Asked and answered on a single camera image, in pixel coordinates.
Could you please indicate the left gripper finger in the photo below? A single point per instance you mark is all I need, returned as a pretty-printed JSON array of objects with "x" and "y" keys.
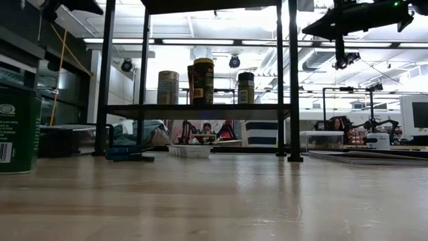
[{"x": 87, "y": 5}]

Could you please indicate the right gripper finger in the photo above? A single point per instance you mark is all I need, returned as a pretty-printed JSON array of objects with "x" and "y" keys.
[{"x": 326, "y": 26}]

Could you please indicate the black-lid glass spice jar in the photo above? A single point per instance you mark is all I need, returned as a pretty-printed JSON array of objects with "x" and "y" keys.
[{"x": 246, "y": 90}]

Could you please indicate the yellow-lid chili onion spice jar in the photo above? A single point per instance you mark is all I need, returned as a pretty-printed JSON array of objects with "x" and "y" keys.
[{"x": 204, "y": 83}]

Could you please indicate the background black robot arm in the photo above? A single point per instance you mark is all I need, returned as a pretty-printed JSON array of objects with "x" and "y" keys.
[
  {"x": 187, "y": 130},
  {"x": 384, "y": 124}
]

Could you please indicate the black metal wooden shelf rack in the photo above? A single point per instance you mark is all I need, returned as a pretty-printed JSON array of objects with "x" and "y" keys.
[{"x": 200, "y": 111}]

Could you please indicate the ceiling light strip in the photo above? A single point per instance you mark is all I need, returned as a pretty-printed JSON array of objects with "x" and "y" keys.
[
  {"x": 368, "y": 44},
  {"x": 197, "y": 41},
  {"x": 127, "y": 41}
]

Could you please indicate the black ceiling spotlight cluster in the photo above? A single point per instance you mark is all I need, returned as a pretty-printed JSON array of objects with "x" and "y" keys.
[{"x": 349, "y": 59}]

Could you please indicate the person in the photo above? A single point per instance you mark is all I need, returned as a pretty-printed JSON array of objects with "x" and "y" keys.
[
  {"x": 207, "y": 129},
  {"x": 337, "y": 124}
]

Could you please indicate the white computer monitor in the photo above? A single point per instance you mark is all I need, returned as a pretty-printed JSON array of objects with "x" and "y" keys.
[{"x": 414, "y": 117}]

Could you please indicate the clear plastic box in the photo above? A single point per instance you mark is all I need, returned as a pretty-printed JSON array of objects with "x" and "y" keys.
[{"x": 321, "y": 140}]

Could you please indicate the white countertop appliance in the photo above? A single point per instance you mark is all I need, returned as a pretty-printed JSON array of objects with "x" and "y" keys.
[{"x": 378, "y": 141}]

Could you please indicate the blue white striped box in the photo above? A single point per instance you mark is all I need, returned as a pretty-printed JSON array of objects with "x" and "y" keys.
[{"x": 259, "y": 134}]

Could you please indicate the blue T-shaped hand tool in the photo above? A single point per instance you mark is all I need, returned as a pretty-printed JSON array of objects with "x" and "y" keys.
[{"x": 128, "y": 154}]

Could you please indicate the white plastic tray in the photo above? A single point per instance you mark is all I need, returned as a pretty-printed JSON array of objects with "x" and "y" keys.
[{"x": 189, "y": 151}]

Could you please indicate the round black ceiling camera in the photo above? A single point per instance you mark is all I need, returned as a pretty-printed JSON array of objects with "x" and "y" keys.
[
  {"x": 127, "y": 65},
  {"x": 234, "y": 62}
]

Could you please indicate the black camera stand frame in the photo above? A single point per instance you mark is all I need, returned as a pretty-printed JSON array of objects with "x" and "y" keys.
[{"x": 371, "y": 107}]

